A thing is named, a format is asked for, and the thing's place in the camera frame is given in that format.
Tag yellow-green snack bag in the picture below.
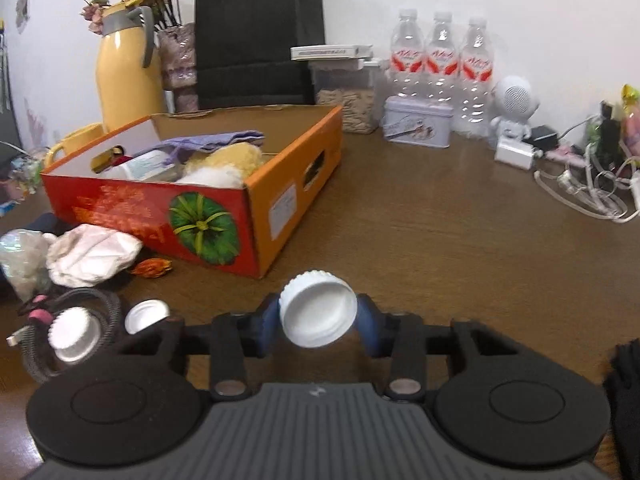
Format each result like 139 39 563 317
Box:
622 85 640 156

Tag black power adapter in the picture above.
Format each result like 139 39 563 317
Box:
530 126 558 151

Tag flat white box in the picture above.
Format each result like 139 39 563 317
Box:
291 45 374 61

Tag black gloves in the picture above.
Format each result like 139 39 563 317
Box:
605 340 640 480

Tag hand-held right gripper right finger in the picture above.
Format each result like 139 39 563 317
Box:
354 294 529 402

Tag crumpled white cloth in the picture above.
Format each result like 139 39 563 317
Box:
46 225 144 288

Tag dried orange flower bud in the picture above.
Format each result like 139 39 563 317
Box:
127 258 174 279

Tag black paper bag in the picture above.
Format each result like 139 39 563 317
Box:
194 0 326 110

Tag pale printed tin box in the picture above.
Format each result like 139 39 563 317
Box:
382 96 454 150

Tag white charger block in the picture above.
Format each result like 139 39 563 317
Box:
495 137 536 171

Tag yellow thermos jug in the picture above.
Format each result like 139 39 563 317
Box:
96 2 166 133

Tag white robot-shaped speaker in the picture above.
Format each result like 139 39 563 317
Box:
487 76 541 148

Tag iridescent plastic bag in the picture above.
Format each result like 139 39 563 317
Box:
0 230 51 302

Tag small green bottle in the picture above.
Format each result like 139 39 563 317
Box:
597 102 624 161

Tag braided grey cable coil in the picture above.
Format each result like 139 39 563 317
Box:
7 287 122 383

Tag white ribbed jar lid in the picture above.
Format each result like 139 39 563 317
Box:
47 307 101 364

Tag translucent plastic container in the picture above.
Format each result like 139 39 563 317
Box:
107 151 181 181

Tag clear container of seeds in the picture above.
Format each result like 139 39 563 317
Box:
309 59 382 135

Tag tangle of white cables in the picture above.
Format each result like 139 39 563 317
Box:
535 155 640 224

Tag orange cardboard box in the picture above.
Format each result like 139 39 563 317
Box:
41 105 345 279

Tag pink mottled vase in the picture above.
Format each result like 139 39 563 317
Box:
157 23 198 112

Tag dark blue cloth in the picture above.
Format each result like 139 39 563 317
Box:
30 212 67 237

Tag yellow and white plush sheep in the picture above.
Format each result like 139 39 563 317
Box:
177 142 264 186

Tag small white lid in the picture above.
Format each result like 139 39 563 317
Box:
124 300 171 335

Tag yellow mug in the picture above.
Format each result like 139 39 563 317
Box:
44 123 108 168

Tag large white ribbed cap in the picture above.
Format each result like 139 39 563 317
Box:
278 270 359 349

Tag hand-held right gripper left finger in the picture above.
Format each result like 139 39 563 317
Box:
116 293 284 401

